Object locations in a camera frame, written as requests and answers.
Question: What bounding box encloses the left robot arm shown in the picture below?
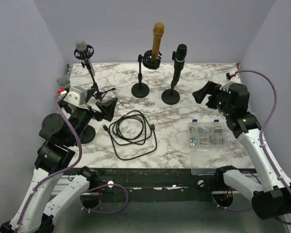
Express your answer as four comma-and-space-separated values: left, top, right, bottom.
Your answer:
0, 86, 118, 233

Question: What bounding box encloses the clear plastic screw box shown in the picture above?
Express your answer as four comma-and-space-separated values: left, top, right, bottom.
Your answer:
188, 119, 231, 176

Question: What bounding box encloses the purple cable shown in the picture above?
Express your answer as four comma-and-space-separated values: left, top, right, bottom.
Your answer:
212, 70, 291, 225
16, 93, 129, 225

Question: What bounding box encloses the black round base stand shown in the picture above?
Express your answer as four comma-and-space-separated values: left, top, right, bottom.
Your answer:
58, 97, 96, 144

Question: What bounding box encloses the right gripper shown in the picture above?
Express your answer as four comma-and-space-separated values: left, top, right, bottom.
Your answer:
193, 80, 233, 116

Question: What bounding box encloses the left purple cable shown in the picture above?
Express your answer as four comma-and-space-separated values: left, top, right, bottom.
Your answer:
16, 93, 129, 225

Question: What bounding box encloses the black coiled usb cable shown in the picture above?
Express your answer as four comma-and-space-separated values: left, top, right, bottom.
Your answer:
102, 110, 158, 161

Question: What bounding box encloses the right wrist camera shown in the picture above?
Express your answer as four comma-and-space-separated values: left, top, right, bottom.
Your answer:
220, 71, 241, 91

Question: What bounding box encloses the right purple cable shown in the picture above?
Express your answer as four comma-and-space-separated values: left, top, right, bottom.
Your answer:
212, 70, 291, 225

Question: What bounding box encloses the black tripod shock mount stand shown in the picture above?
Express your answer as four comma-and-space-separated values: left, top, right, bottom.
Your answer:
74, 38, 115, 101

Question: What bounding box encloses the black microphone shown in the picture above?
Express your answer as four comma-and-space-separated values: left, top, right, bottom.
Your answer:
172, 44, 187, 87

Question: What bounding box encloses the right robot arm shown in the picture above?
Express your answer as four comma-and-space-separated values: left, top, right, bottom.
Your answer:
193, 81, 291, 220

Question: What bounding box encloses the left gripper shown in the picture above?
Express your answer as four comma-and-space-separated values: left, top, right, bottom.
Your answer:
67, 88, 118, 145

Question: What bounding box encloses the gold microphone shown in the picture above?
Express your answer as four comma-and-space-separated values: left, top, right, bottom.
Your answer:
151, 22, 164, 60

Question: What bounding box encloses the black clip microphone stand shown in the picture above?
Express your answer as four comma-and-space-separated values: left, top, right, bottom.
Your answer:
161, 50, 181, 105

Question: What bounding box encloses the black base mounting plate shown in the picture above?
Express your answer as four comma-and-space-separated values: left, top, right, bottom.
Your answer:
84, 168, 231, 203

